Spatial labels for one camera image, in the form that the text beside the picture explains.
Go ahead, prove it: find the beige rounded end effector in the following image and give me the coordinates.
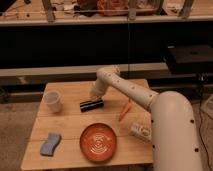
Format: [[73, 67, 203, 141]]
[[90, 79, 108, 100]]

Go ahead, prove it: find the black striped eraser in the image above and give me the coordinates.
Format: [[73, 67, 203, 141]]
[[80, 99, 104, 112]]

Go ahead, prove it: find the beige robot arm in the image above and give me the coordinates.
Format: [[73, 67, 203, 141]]
[[90, 65, 204, 171]]

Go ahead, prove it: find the orange carrot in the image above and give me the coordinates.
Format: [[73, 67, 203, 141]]
[[118, 102, 131, 122]]

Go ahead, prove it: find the translucent plastic cup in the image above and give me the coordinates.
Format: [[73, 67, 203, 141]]
[[42, 90, 62, 113]]

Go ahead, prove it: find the wooden table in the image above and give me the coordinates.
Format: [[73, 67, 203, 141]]
[[21, 81, 153, 171]]

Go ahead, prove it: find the orange ridged plate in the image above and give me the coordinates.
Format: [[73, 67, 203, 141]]
[[79, 123, 117, 163]]

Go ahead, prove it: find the beige patterned can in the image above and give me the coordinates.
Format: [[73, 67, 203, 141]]
[[130, 122, 152, 142]]

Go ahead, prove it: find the black box on stand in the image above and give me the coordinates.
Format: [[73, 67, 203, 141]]
[[165, 45, 213, 74]]

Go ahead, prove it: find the blue sponge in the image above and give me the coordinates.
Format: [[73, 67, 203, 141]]
[[40, 133, 61, 157]]

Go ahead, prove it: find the black hanging cable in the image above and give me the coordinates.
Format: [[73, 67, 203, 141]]
[[197, 73, 213, 134]]

